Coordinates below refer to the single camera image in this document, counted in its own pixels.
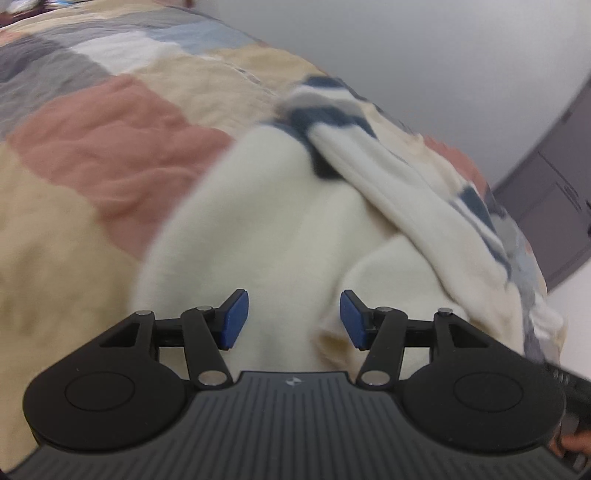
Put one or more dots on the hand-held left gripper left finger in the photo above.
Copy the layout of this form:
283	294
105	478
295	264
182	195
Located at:
234	321

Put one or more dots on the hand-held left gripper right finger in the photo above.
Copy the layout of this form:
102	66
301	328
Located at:
353	321

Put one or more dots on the cream blue-striped fleece sweater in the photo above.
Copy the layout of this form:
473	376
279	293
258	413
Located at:
277	230

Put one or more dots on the person's right hand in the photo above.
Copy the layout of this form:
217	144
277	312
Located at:
572	445

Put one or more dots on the grey door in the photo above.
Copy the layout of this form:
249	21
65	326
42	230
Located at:
554	207

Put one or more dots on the patchwork checked quilt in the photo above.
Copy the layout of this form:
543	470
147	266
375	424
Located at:
115	138

